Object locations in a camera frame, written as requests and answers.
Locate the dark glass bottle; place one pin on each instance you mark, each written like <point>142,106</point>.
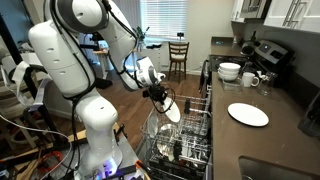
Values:
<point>254,36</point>

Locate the white dinner plate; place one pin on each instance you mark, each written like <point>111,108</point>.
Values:
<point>174,112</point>
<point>248,114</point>

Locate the clear glass jar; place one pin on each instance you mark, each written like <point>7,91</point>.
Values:
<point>266,85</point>

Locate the white window blinds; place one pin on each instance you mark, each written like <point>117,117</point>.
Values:
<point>163,20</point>

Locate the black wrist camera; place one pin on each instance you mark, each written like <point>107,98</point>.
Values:
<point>149,92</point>

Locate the wooden desk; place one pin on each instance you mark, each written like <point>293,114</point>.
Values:
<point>100,51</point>

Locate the dark hanging towel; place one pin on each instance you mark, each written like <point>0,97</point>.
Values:
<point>204,76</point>

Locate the black cutlery basket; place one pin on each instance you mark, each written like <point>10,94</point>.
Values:
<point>173,168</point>

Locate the black floor bag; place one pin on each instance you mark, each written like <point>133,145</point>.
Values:
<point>104,83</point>

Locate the white ceramic bowl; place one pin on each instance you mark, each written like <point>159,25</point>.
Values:
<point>228,75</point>
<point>227,79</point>
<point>230,66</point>

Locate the clear drinking glasses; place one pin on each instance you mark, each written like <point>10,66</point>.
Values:
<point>231,87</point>

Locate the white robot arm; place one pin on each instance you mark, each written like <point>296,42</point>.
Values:
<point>96,116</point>

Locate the black kitchen utensil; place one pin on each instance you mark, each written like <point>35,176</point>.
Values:
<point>177,150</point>

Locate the small white plate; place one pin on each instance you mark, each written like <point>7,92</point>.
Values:
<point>153,126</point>

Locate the stainless microwave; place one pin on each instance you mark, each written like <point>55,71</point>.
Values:
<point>253,6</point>

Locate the wooden board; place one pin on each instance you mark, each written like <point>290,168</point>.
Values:
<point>76,136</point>

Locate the green potted plant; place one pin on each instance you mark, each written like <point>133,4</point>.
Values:
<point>141,33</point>

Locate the black clamp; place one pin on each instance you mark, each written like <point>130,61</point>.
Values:
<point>120,130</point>

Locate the wooden chair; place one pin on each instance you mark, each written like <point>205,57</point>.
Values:
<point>178,56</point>

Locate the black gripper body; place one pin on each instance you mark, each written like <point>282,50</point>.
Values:
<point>160,94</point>

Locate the kitchen sink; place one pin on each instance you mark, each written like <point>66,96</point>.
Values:
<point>266,170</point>

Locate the black metal stand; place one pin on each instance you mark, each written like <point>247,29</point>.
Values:
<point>6,38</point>

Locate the narrow white upper cabinet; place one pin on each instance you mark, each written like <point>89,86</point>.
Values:
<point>236,10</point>

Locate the white mug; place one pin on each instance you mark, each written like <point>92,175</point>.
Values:
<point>247,80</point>

